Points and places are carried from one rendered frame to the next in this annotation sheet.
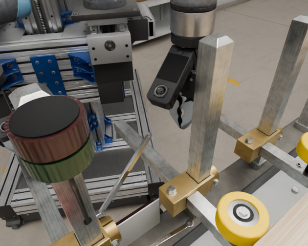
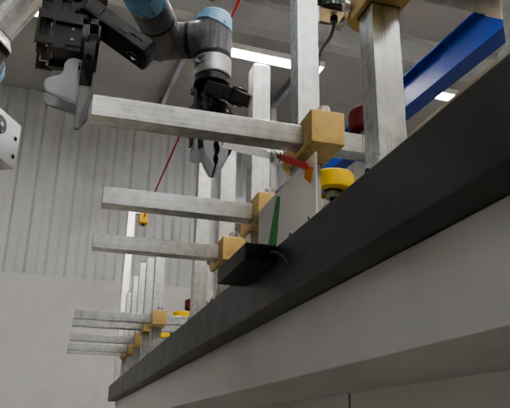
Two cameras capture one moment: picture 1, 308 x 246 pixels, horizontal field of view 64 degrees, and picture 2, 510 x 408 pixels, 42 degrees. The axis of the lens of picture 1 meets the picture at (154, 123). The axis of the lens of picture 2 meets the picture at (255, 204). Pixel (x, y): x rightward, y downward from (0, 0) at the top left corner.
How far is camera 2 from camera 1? 1.30 m
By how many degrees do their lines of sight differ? 89
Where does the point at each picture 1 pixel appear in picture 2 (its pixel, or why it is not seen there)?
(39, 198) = (229, 117)
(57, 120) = not seen: outside the picture
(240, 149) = (231, 248)
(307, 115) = (201, 300)
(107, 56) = not seen: outside the picture
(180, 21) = (222, 59)
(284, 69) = (229, 168)
